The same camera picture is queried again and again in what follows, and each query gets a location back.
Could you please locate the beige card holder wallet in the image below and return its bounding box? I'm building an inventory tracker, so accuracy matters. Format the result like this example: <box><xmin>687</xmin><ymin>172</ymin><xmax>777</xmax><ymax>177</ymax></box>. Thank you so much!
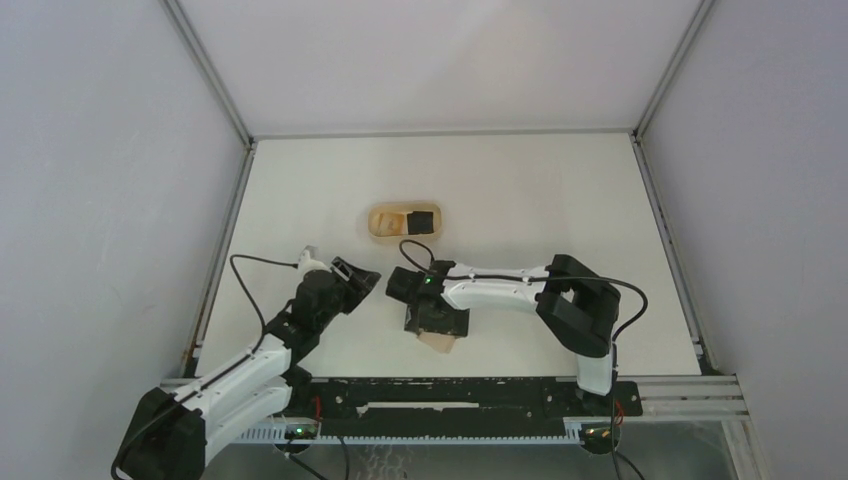
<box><xmin>417</xmin><ymin>331</ymin><xmax>457</xmax><ymax>354</ymax></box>

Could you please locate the gold VIP card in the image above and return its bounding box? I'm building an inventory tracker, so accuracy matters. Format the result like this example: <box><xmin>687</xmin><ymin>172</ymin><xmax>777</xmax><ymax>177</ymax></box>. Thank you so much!
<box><xmin>374</xmin><ymin>212</ymin><xmax>406</xmax><ymax>237</ymax></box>

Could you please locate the wooden oval tray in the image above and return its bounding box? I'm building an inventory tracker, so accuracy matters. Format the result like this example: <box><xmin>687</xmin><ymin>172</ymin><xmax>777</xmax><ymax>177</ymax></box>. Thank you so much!
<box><xmin>367</xmin><ymin>201</ymin><xmax>443</xmax><ymax>243</ymax></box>

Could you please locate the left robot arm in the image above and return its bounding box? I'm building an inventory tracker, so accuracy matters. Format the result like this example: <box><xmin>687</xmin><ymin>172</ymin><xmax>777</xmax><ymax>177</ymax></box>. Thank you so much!
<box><xmin>110</xmin><ymin>247</ymin><xmax>381</xmax><ymax>479</ymax></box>

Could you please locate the white cable duct strip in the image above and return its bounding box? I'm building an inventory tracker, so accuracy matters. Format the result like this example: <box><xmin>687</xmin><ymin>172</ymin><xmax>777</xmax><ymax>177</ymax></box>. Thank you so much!
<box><xmin>231</xmin><ymin>423</ymin><xmax>584</xmax><ymax>446</ymax></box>

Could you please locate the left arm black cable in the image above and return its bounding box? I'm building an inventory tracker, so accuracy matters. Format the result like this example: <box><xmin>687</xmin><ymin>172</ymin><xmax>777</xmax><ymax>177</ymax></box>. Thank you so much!
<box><xmin>111</xmin><ymin>254</ymin><xmax>303</xmax><ymax>480</ymax></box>

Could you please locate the black card in tray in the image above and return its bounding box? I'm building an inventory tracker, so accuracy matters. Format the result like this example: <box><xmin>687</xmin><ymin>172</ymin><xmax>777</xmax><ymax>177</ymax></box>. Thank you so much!
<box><xmin>406</xmin><ymin>211</ymin><xmax>436</xmax><ymax>236</ymax></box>

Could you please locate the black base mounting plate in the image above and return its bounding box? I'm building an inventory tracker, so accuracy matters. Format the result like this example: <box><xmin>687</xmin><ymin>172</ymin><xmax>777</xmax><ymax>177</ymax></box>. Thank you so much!
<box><xmin>277</xmin><ymin>377</ymin><xmax>644</xmax><ymax>439</ymax></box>

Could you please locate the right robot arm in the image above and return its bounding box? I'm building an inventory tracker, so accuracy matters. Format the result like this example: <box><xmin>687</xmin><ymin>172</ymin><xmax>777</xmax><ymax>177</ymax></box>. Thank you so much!
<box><xmin>386</xmin><ymin>254</ymin><xmax>621</xmax><ymax>416</ymax></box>

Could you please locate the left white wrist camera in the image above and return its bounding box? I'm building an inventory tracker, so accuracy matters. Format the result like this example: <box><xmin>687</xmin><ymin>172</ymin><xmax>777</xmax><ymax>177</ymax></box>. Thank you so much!
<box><xmin>296</xmin><ymin>245</ymin><xmax>330</xmax><ymax>276</ymax></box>

